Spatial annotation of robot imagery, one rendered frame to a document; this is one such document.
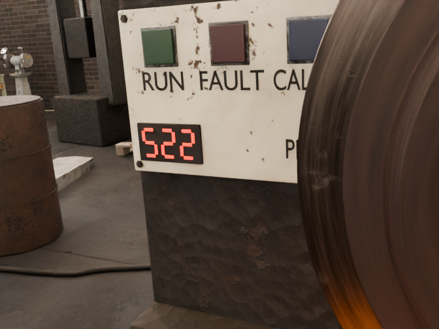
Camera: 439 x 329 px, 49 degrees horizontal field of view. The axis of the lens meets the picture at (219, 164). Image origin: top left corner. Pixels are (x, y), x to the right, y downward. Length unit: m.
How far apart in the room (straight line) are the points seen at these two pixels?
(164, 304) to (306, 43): 0.38
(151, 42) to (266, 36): 0.13
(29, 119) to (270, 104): 2.57
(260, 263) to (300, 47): 0.25
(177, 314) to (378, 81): 0.43
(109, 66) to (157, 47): 5.06
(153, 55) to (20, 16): 8.80
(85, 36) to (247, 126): 5.33
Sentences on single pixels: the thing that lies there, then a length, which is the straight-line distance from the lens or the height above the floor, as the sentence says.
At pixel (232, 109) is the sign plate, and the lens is 0.49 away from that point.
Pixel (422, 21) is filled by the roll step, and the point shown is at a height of 1.21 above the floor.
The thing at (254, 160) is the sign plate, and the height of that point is 1.08.
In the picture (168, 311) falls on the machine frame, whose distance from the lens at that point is 0.64.
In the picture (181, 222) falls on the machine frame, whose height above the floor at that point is 0.99.
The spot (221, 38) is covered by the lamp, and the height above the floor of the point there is 1.21.
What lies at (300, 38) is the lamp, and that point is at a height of 1.20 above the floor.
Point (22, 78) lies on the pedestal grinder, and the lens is 8.91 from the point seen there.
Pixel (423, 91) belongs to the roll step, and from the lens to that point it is 0.28.
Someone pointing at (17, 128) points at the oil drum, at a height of 0.75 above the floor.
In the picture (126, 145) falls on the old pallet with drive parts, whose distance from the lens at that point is 5.06.
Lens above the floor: 1.21
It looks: 16 degrees down
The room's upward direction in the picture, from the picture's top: 3 degrees counter-clockwise
